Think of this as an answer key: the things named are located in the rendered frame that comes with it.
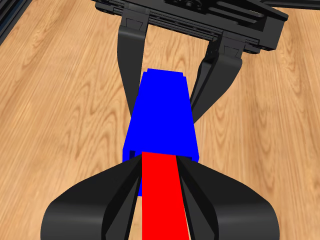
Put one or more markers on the thin red peg bar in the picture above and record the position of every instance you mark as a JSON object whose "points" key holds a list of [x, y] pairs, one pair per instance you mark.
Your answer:
{"points": [[162, 200]]}

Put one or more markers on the blue hollow socket block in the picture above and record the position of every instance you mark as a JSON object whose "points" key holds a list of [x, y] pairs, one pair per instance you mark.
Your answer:
{"points": [[162, 112]]}

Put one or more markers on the black table frame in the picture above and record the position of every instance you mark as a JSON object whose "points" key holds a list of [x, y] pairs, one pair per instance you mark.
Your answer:
{"points": [[8, 12]]}

